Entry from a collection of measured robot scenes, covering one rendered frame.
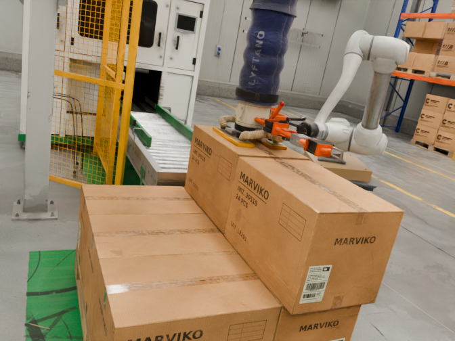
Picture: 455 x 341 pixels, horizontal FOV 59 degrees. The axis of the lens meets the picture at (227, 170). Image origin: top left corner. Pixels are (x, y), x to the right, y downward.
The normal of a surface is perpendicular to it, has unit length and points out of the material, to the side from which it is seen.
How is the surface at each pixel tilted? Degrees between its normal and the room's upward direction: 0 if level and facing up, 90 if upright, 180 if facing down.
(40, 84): 91
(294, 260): 90
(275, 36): 77
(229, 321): 90
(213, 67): 90
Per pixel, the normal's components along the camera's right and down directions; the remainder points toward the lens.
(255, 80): -0.18, -0.03
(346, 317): 0.39, 0.33
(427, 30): -0.92, -0.07
